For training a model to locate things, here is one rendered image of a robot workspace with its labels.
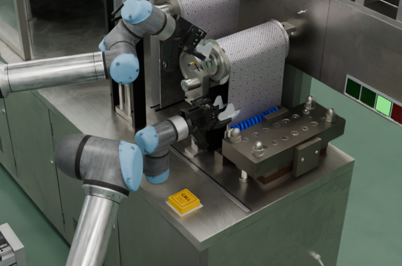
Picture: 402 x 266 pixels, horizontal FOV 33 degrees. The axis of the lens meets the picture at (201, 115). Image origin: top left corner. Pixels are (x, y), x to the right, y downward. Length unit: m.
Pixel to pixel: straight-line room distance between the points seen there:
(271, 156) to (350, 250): 1.31
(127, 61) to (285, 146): 0.64
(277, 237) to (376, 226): 1.28
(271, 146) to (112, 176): 0.66
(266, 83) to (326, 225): 0.56
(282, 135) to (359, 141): 1.86
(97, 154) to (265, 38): 0.76
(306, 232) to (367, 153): 1.63
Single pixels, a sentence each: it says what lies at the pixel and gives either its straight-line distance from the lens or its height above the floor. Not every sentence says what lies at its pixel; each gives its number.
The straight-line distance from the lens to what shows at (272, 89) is 2.27.
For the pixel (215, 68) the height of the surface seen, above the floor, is 1.25.
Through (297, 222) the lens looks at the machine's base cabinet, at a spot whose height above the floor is 0.76.
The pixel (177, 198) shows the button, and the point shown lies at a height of 0.92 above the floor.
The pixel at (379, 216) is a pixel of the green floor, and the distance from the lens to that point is 3.53.
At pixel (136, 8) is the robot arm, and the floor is 1.52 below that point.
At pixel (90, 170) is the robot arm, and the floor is 1.26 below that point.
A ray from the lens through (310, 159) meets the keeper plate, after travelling 2.22.
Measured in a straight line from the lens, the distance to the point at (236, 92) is 2.15.
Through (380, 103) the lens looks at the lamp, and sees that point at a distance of 2.12.
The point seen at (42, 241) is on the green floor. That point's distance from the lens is 3.35.
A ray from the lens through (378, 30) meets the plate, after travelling 2.05.
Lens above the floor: 2.28
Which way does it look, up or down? 34 degrees down
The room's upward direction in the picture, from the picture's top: 1 degrees clockwise
